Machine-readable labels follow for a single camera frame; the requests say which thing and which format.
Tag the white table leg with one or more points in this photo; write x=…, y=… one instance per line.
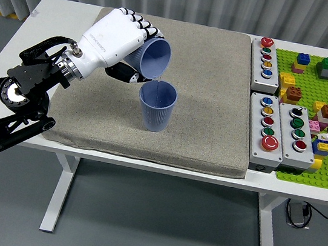
x=59, y=194
x=268, y=241

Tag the blue ribbed plastic cup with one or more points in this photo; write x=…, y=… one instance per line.
x=156, y=112
x=156, y=59

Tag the small yellow toy brick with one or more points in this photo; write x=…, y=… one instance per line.
x=318, y=106

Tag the yellow toy brick stack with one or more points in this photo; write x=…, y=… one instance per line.
x=286, y=79

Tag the grey four-button box, black knob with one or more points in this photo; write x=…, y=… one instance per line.
x=303, y=158

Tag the brown toy brick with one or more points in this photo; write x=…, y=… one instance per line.
x=293, y=93

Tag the blue yellow pink brick stack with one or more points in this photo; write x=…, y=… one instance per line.
x=302, y=60

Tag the grey five-button box, small red stop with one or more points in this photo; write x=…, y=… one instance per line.
x=272, y=80

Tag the yellow white toy brick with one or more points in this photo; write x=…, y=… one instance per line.
x=316, y=164

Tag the pink toy brick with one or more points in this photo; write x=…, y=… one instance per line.
x=313, y=125

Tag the grey five-button box, large red stop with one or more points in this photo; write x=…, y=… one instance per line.
x=269, y=157

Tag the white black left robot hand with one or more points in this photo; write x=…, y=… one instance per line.
x=111, y=39

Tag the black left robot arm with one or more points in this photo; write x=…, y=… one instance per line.
x=30, y=76

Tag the green toy brick baseplate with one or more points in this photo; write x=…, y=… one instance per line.
x=309, y=85

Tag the grey power adapter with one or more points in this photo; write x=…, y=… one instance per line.
x=296, y=215

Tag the green grey brick stack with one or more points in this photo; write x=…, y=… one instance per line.
x=326, y=64

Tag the grey-brown fabric mat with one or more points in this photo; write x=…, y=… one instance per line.
x=189, y=71

